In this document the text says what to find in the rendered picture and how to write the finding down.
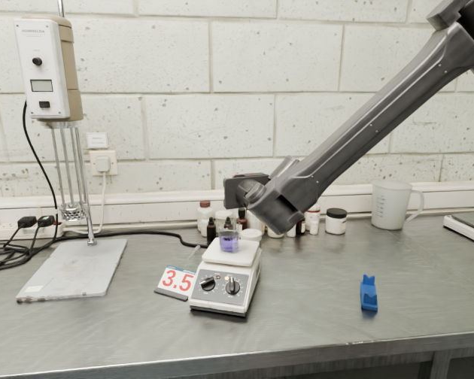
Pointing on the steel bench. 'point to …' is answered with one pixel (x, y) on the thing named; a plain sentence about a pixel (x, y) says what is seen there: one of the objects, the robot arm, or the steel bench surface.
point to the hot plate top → (247, 251)
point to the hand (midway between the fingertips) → (234, 181)
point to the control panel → (219, 294)
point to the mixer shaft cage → (77, 209)
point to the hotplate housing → (232, 272)
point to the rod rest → (369, 293)
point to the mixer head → (49, 70)
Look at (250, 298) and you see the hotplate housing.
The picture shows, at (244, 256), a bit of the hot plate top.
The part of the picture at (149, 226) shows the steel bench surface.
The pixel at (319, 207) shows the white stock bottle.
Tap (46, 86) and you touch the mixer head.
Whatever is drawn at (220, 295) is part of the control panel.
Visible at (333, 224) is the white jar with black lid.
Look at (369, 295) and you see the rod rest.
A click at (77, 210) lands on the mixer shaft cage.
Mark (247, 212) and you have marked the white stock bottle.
